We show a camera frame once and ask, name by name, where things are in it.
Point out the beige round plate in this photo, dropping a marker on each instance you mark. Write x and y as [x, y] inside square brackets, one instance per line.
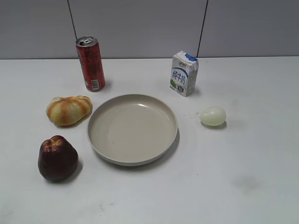
[133, 130]

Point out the pale white egg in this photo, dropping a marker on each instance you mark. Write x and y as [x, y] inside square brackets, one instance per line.
[213, 116]

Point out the white blue milk carton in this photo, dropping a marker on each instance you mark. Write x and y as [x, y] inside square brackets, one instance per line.
[184, 70]

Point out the orange striped bread bun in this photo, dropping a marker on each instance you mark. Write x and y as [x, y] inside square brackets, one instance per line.
[69, 110]

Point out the dark red apple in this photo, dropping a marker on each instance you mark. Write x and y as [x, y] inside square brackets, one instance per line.
[58, 159]

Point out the red soda can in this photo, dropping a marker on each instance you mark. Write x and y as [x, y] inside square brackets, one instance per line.
[88, 50]

